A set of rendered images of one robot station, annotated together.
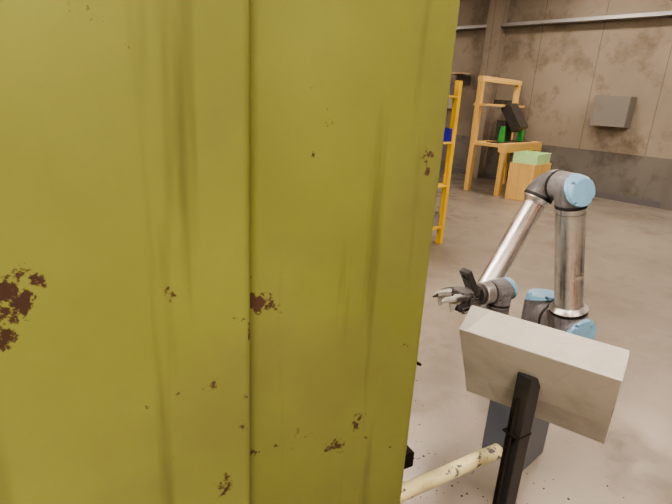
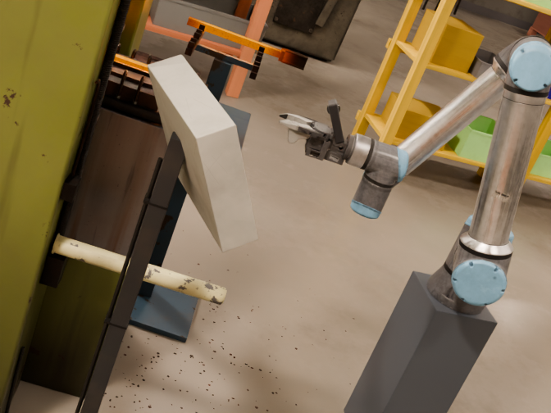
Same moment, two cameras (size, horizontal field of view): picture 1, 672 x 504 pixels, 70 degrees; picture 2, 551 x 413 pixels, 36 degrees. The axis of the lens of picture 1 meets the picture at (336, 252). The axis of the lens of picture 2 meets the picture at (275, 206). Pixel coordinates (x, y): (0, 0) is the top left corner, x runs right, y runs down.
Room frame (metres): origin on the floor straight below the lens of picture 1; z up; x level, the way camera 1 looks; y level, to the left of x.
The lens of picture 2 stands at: (-0.41, -1.29, 1.74)
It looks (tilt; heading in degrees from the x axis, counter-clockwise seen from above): 24 degrees down; 23
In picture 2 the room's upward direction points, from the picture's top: 22 degrees clockwise
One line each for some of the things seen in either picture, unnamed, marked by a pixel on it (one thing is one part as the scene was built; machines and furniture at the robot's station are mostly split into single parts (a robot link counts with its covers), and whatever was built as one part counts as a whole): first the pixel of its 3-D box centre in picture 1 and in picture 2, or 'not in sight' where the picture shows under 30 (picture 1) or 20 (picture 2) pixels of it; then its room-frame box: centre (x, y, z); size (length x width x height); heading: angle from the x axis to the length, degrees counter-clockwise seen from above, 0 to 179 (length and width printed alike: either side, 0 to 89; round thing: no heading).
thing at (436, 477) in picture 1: (446, 472); (140, 270); (1.17, -0.36, 0.62); 0.44 x 0.05 x 0.05; 121
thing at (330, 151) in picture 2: (467, 297); (328, 142); (1.68, -0.50, 0.97); 0.12 x 0.08 x 0.09; 121
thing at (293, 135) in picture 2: (452, 304); (293, 133); (1.60, -0.43, 0.98); 0.09 x 0.03 x 0.06; 131
